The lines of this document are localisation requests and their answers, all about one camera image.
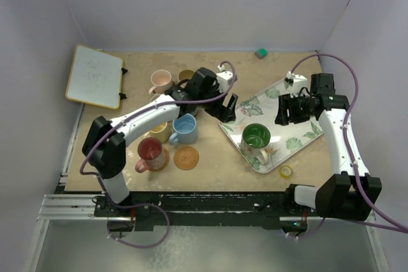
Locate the cream mug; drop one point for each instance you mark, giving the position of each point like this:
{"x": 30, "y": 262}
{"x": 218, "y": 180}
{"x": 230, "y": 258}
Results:
{"x": 162, "y": 132}

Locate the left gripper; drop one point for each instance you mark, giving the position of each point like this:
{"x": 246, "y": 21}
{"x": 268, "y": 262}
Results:
{"x": 224, "y": 113}

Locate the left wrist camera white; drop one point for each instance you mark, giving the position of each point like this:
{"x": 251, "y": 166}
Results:
{"x": 224, "y": 78}

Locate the light blue mug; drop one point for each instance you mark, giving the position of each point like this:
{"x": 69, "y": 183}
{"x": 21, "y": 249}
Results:
{"x": 185, "y": 130}

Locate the yellow tape roll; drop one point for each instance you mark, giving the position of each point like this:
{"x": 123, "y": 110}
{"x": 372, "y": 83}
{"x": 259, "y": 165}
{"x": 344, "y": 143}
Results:
{"x": 285, "y": 171}

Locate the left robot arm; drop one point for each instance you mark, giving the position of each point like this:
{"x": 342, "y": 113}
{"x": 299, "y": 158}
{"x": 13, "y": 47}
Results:
{"x": 107, "y": 140}

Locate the leaf pattern tray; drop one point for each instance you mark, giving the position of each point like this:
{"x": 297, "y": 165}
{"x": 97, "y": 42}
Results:
{"x": 285, "y": 141}

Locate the tan ceramic mug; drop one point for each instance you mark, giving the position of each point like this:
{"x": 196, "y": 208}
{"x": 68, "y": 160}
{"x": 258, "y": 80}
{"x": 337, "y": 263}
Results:
{"x": 186, "y": 74}

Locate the green eraser block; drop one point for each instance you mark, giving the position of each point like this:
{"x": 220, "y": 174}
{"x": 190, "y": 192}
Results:
{"x": 261, "y": 53}

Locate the aluminium frame rail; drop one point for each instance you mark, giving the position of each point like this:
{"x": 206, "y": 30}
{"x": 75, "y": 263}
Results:
{"x": 67, "y": 207}

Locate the white mug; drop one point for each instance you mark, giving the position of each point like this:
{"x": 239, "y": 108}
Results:
{"x": 154, "y": 97}

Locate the pink mug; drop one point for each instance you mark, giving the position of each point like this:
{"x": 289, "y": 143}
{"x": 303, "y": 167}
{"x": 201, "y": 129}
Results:
{"x": 161, "y": 81}

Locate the small whiteboard wooden frame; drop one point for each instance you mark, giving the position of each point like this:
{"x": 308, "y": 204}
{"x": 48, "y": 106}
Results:
{"x": 95, "y": 78}

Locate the red patterned mug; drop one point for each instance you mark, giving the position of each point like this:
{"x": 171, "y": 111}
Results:
{"x": 152, "y": 157}

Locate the green cup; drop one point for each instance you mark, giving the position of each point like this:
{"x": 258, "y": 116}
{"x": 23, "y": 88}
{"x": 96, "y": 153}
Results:
{"x": 254, "y": 141}

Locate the woven rattan coaster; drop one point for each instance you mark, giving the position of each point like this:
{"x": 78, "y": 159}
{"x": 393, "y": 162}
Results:
{"x": 167, "y": 159}
{"x": 186, "y": 158}

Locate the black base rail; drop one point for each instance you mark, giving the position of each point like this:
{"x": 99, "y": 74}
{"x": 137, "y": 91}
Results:
{"x": 267, "y": 210}

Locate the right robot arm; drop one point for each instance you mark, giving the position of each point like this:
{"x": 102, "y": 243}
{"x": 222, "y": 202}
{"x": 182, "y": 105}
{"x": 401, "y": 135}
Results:
{"x": 345, "y": 194}

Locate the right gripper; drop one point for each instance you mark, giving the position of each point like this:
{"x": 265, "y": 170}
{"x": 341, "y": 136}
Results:
{"x": 286, "y": 102}

